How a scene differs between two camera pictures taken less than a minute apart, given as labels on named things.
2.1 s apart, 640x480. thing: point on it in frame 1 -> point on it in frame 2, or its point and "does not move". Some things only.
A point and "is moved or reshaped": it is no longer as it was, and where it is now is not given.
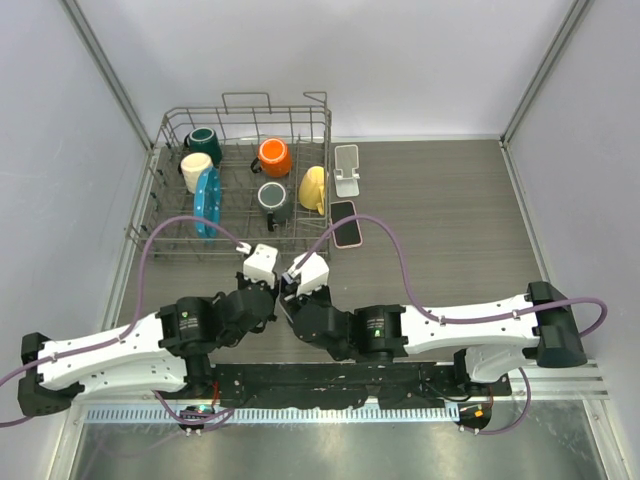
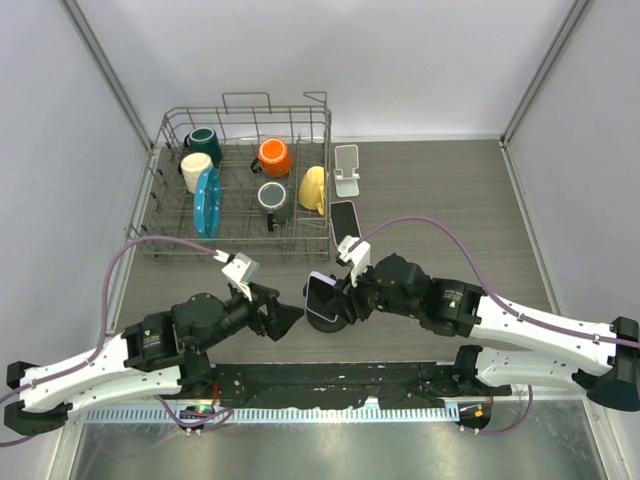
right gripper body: x=321 y=295 -> x=360 y=301
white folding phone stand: x=346 y=161 does not move
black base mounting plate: x=347 y=385 does not move
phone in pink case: x=348 y=234 does not move
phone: x=288 y=290 is moved or reshaped
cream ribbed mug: x=192 y=165 does not move
